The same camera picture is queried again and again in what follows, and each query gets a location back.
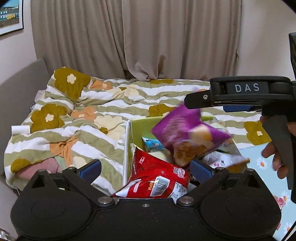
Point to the green cardboard storage box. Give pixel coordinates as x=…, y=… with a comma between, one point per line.
x=138, y=128

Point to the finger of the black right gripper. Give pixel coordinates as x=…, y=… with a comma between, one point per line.
x=200, y=99

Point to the purple snack bag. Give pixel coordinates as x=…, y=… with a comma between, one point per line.
x=184, y=134

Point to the grey bed headboard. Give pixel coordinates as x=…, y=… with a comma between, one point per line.
x=17, y=95

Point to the white tissue roll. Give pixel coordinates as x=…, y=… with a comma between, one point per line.
x=20, y=130

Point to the cream orange snack bag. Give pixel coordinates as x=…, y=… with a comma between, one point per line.
x=164, y=155

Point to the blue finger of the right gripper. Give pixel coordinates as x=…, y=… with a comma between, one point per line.
x=239, y=108

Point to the red snack bag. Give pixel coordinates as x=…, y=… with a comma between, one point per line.
x=153, y=178

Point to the blue white snack bag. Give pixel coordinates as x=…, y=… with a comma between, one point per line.
x=152, y=145

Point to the light blue floral sheet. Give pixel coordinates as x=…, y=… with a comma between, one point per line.
x=278, y=188

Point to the pale green snack bag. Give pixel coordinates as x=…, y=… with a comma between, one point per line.
x=227, y=155

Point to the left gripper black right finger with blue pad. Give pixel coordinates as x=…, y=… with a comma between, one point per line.
x=210, y=180

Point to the framed wall picture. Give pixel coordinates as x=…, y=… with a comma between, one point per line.
x=11, y=16

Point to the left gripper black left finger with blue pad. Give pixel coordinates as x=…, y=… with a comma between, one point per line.
x=80, y=180

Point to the person's right hand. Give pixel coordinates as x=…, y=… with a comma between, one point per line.
x=270, y=150

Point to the beige curtain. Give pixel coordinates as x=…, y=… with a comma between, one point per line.
x=139, y=39

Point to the green floral striped duvet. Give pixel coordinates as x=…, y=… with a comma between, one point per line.
x=82, y=118

